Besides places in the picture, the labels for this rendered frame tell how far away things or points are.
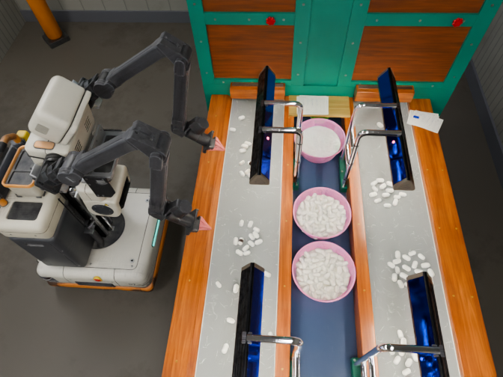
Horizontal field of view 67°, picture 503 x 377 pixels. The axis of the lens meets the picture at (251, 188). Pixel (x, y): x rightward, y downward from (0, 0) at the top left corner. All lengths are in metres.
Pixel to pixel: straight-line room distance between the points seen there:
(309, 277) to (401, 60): 1.18
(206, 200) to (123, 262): 0.74
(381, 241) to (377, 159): 0.45
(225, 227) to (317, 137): 0.71
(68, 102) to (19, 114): 2.28
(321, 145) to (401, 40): 0.62
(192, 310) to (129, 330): 0.93
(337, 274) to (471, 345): 0.54
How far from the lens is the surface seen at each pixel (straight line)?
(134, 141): 1.18
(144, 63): 1.56
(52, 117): 1.51
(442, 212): 1.93
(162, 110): 3.33
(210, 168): 1.91
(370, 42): 2.04
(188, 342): 1.60
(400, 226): 1.85
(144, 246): 2.33
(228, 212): 1.80
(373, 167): 1.99
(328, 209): 1.81
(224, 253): 1.71
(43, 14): 4.22
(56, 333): 2.67
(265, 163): 1.51
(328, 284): 1.68
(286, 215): 1.76
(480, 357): 1.75
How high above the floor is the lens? 2.32
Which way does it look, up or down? 58 degrees down
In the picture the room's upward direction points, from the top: 4 degrees counter-clockwise
